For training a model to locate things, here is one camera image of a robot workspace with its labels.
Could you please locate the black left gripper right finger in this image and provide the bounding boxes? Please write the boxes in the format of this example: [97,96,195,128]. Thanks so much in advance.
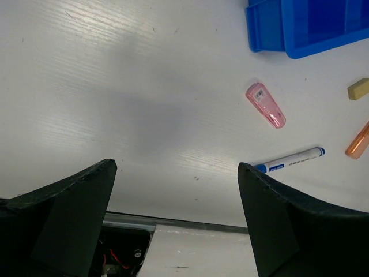
[238,163,368,276]

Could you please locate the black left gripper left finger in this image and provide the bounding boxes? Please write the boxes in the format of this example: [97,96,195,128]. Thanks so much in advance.
[1,159,117,276]

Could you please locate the blue white marker pen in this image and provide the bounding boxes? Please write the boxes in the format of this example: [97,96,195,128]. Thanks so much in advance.
[253,147,326,173]

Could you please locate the orange translucent case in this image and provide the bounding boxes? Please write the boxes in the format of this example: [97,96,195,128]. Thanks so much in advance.
[345,122,369,159]

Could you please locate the pink translucent case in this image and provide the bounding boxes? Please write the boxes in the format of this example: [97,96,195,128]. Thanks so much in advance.
[246,83,286,129]

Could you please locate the yellow eraser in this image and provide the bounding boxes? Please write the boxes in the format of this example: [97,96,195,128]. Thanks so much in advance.
[347,78,369,100]

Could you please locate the blue plastic compartment tray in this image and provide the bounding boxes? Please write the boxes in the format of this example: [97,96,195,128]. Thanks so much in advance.
[245,0,368,59]

